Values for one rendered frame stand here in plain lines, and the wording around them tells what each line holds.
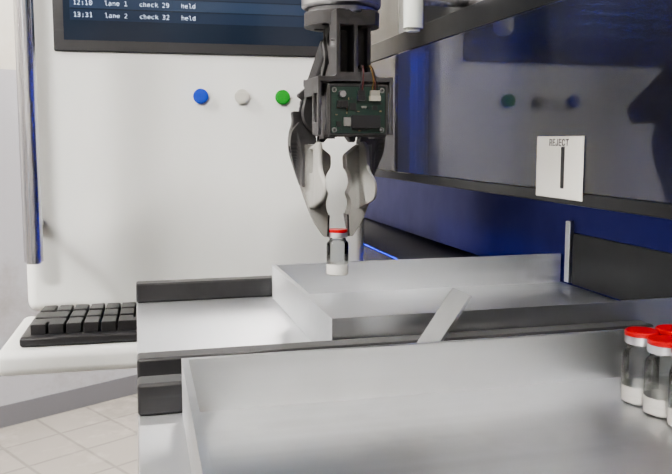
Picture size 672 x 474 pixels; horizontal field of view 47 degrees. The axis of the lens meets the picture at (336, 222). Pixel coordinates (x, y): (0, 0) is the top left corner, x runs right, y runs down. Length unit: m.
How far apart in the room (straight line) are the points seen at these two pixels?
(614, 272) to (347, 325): 0.36
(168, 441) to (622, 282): 0.53
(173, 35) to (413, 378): 0.76
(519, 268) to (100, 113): 0.62
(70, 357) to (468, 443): 0.61
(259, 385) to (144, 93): 0.73
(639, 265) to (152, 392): 0.51
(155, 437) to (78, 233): 0.73
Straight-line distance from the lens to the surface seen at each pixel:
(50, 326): 0.99
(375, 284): 0.85
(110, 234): 1.17
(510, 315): 0.63
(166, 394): 0.49
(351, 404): 0.50
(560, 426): 0.48
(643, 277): 0.81
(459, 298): 0.56
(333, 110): 0.70
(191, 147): 1.16
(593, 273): 0.88
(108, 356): 0.96
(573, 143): 0.76
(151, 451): 0.44
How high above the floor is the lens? 1.05
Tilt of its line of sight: 6 degrees down
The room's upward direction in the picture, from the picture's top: straight up
